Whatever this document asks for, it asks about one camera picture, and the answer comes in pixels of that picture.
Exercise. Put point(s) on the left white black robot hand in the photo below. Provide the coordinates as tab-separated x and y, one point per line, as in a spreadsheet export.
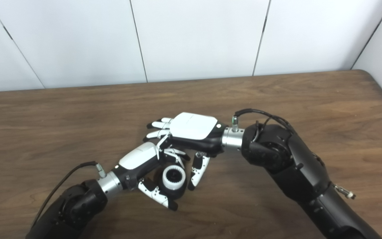
138	157

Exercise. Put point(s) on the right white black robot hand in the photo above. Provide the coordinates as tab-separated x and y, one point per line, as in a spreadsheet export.
194	126

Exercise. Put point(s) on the round black plastic part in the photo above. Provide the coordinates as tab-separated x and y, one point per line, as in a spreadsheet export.
179	193

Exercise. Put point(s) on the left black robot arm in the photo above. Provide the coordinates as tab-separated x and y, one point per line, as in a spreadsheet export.
71	209

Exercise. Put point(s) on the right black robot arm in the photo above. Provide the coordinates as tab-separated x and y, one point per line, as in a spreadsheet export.
297	166

